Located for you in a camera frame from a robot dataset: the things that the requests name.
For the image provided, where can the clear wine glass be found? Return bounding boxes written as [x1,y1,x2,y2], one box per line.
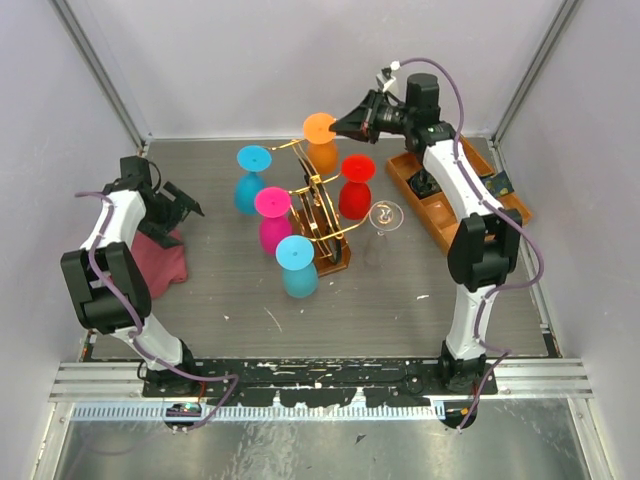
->
[364,200,404,267]

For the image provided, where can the orange wine glass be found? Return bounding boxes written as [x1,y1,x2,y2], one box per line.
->
[303,112,339,175]

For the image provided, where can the maroon cloth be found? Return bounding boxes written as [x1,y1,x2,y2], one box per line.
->
[131,232,188,300]

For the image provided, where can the front blue wine glass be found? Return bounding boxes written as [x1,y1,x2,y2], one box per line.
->
[276,235,318,299]

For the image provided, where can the wooden compartment tray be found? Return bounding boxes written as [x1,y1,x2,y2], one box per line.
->
[386,137,533,254]

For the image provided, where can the blue wine glass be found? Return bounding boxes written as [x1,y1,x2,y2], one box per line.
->
[234,145,272,215]
[276,235,318,299]

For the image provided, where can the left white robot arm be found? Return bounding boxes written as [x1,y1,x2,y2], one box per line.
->
[60,155,202,396]

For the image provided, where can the gold wire glass rack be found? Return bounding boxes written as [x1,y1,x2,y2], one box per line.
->
[269,138,369,277]

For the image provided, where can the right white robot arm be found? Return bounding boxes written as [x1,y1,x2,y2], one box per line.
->
[330,68,522,394]

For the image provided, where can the pink wine glass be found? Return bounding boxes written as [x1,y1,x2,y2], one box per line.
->
[254,187,293,255]

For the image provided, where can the rear blue wine glass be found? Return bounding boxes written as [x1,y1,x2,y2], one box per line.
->
[234,145,272,215]

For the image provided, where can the blue floral flat napkin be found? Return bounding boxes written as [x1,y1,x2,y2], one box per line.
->
[481,171,514,198]

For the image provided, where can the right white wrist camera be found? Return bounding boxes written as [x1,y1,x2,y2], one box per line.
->
[376,60,401,94]

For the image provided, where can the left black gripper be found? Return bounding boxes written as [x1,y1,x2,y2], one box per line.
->
[138,181,202,248]

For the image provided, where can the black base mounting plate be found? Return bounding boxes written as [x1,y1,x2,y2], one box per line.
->
[141,356,498,408]

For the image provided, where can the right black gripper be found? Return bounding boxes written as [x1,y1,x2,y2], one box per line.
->
[329,87,415,145]

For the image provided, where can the red wine glass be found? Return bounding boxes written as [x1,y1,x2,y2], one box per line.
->
[339,154,376,220]

